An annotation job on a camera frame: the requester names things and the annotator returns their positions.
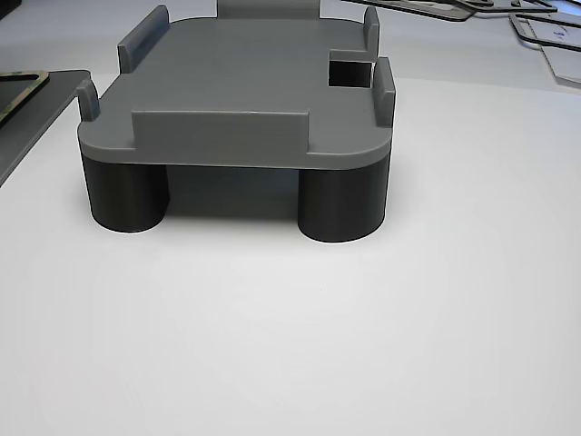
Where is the grey holder with black legs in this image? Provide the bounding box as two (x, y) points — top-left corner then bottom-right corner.
(75, 0), (398, 244)

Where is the white paper sheet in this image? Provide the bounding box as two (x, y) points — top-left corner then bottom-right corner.
(538, 45), (581, 86)

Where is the dark thin flat frame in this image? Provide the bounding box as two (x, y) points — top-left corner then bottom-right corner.
(362, 0), (478, 23)
(510, 0), (559, 14)

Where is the grey flat base plate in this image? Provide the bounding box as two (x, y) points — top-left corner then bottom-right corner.
(0, 69), (92, 188)

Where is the grey rimmed flat frame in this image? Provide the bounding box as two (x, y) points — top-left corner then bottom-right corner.
(507, 12), (581, 52)

